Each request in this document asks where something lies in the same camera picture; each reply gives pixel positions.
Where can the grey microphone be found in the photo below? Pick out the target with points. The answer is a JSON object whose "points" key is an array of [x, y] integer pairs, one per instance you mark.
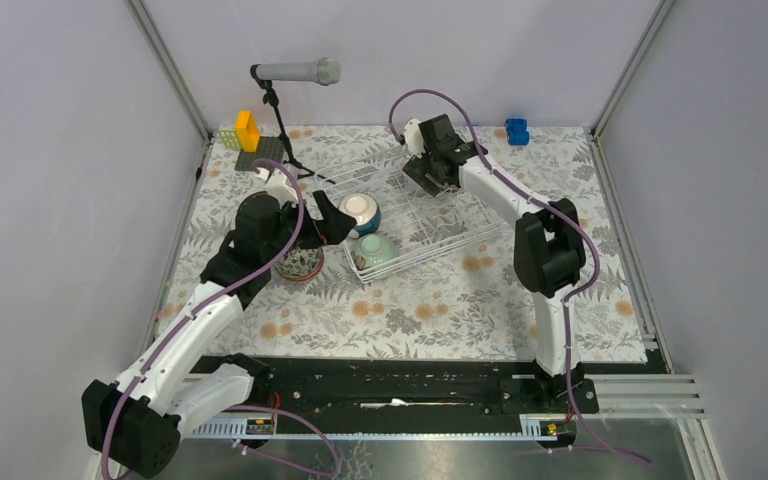
{"points": [[323, 72]]}

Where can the black microphone tripod stand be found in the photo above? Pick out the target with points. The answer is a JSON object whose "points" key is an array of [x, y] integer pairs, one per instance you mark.
{"points": [[270, 97]]}

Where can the black gold-rimmed bowl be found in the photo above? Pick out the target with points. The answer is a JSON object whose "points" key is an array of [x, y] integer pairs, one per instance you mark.
{"points": [[445, 189]]}

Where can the teal and cream bowl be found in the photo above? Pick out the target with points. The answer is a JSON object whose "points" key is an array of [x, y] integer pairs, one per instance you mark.
{"points": [[365, 210]]}

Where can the mint green bowl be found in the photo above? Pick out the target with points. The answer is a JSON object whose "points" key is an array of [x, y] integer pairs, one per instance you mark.
{"points": [[372, 251]]}

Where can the blue white patterned bowl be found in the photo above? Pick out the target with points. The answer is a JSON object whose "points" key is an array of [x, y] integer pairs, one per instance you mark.
{"points": [[299, 266]]}

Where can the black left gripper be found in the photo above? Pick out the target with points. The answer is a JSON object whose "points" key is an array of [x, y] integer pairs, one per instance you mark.
{"points": [[331, 229]]}

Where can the dark teal floral bowl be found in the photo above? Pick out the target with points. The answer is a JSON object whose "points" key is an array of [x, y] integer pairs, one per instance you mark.
{"points": [[255, 198]]}

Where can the blue toy brick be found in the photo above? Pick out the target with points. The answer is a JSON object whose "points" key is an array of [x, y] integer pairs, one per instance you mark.
{"points": [[517, 133]]}

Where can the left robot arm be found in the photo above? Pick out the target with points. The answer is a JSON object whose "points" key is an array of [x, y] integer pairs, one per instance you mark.
{"points": [[139, 419]]}

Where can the light green toy brick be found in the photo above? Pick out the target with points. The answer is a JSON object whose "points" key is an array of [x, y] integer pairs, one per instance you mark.
{"points": [[229, 139]]}

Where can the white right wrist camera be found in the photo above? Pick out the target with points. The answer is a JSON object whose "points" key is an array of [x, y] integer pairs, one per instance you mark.
{"points": [[412, 138]]}

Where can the white wire dish rack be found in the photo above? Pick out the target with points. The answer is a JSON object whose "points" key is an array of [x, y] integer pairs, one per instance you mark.
{"points": [[439, 239]]}

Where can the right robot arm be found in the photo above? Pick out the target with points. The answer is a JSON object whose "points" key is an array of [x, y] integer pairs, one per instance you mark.
{"points": [[548, 252]]}

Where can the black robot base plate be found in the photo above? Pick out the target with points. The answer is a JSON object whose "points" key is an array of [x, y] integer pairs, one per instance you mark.
{"points": [[418, 397]]}

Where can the yellow toy brick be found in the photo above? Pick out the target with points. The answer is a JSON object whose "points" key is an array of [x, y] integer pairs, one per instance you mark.
{"points": [[247, 131]]}

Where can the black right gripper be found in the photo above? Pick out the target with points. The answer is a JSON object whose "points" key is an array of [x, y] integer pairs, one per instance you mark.
{"points": [[417, 169]]}

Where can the floral tablecloth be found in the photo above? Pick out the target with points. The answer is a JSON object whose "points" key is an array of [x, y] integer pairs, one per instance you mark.
{"points": [[466, 305]]}

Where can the grey toy baseplate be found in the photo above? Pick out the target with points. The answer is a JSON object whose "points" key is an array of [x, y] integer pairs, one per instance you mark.
{"points": [[270, 147]]}

